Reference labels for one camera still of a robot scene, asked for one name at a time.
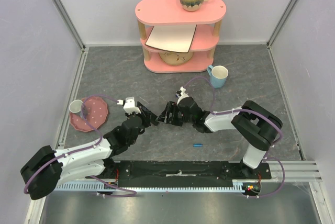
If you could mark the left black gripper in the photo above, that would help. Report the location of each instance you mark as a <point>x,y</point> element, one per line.
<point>145,116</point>

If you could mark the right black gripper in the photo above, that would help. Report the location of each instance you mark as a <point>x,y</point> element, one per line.
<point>173,113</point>

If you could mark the black remote control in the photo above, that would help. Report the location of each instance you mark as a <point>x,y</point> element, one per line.
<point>153,115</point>

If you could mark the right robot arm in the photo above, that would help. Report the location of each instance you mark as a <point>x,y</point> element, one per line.
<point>257,125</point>

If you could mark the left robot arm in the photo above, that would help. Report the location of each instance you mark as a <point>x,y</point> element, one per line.
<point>49,168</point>

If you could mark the blue battery near base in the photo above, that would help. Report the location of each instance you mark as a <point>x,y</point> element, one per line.
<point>197,145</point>

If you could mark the light blue mug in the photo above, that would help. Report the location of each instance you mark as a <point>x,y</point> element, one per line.
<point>217,75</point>

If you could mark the beige painted bowl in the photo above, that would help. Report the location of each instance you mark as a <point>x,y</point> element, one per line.
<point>175,58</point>

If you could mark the grey white cup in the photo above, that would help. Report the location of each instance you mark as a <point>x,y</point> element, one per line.
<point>77,108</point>

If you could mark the white black-edged board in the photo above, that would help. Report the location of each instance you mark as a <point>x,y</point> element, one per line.
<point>173,38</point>

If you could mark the pink three-tier shelf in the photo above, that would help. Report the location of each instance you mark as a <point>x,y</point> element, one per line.
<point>207,20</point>

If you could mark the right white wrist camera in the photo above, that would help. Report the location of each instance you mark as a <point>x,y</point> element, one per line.
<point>181,94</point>

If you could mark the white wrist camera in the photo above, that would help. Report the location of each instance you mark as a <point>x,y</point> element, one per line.
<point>181,94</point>
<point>129,105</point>

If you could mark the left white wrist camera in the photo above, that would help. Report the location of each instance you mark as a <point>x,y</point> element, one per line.
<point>129,105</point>

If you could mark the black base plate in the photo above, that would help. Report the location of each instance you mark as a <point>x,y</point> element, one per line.
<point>135,170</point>

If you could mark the slotted cable duct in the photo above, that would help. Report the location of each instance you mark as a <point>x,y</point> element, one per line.
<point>167,184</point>

